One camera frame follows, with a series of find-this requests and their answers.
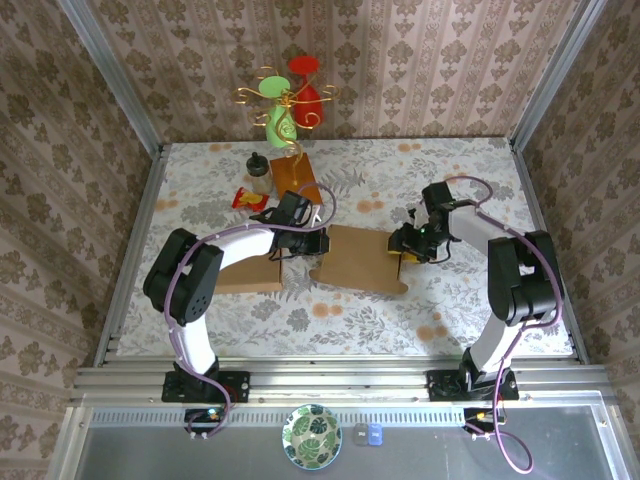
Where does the aluminium table side rail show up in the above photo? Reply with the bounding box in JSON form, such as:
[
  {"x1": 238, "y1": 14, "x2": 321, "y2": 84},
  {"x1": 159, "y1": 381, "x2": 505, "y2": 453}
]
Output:
[
  {"x1": 509, "y1": 142, "x2": 589, "y2": 366},
  {"x1": 92, "y1": 144, "x2": 169, "y2": 369}
]

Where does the red plastic wine glass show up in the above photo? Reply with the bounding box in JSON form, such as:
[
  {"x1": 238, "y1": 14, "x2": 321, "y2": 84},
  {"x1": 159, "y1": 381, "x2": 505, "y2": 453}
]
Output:
[{"x1": 288, "y1": 55, "x2": 325, "y2": 132}]

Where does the glass jar black lid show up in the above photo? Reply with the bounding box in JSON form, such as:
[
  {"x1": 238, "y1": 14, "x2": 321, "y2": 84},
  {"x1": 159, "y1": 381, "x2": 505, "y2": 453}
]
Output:
[{"x1": 244, "y1": 151, "x2": 275, "y2": 195}]

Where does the floral table cover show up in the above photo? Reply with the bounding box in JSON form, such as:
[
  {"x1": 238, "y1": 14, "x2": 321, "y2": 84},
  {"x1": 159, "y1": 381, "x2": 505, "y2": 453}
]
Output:
[{"x1": 117, "y1": 137, "x2": 575, "y2": 359}]

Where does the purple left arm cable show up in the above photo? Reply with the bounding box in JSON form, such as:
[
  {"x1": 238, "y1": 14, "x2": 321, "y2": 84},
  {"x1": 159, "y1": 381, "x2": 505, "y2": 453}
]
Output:
[{"x1": 167, "y1": 182, "x2": 337, "y2": 441}]

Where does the red snack packet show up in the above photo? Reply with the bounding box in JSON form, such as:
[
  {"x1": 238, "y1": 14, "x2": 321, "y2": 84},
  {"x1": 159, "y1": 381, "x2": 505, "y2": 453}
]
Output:
[{"x1": 231, "y1": 186, "x2": 271, "y2": 214}]

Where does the leaf pattern bowl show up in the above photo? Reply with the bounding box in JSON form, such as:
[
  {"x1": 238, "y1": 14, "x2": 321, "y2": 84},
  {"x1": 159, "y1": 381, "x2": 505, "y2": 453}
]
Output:
[{"x1": 281, "y1": 403, "x2": 344, "y2": 470}]

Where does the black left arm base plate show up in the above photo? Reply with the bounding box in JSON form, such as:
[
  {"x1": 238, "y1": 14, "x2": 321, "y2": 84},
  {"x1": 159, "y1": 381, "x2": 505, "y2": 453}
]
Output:
[{"x1": 160, "y1": 370, "x2": 251, "y2": 404}]

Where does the aluminium frame post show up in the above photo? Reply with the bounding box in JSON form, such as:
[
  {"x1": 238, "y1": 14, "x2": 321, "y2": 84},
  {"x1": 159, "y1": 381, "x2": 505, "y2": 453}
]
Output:
[
  {"x1": 509, "y1": 0, "x2": 609, "y2": 151},
  {"x1": 55, "y1": 0, "x2": 165, "y2": 159}
]

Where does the small circuit board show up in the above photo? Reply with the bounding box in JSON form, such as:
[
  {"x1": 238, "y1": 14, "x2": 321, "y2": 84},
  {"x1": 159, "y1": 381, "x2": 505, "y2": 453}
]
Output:
[
  {"x1": 462, "y1": 407, "x2": 503, "y2": 442},
  {"x1": 183, "y1": 407, "x2": 234, "y2": 442}
]

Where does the wide aluminium mounting rail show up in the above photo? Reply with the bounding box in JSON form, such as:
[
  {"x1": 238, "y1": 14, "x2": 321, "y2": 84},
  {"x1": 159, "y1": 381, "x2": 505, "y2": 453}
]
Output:
[{"x1": 69, "y1": 357, "x2": 614, "y2": 407}]

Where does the gold wire stand wooden base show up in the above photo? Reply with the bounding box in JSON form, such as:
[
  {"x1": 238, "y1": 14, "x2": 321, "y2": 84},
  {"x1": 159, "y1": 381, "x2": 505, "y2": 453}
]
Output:
[{"x1": 234, "y1": 65, "x2": 341, "y2": 201}]

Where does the grey metal shelf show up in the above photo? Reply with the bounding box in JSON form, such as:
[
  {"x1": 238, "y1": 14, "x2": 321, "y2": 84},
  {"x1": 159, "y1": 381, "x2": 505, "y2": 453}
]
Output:
[{"x1": 47, "y1": 404, "x2": 634, "y2": 480}]

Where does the brown cardboard box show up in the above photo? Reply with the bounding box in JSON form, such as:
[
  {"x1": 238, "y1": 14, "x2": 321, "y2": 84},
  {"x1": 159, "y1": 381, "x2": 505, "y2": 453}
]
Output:
[
  {"x1": 308, "y1": 223, "x2": 410, "y2": 297},
  {"x1": 213, "y1": 253, "x2": 285, "y2": 295}
]

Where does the green plastic wine glass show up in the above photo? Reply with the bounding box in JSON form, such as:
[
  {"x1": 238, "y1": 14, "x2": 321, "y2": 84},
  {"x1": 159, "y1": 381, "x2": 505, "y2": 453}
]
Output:
[{"x1": 257, "y1": 75, "x2": 299, "y2": 149}]

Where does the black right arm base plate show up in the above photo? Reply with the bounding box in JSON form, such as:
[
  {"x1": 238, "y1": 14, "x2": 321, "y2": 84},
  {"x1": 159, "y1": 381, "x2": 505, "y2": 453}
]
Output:
[{"x1": 427, "y1": 368, "x2": 520, "y2": 402}]

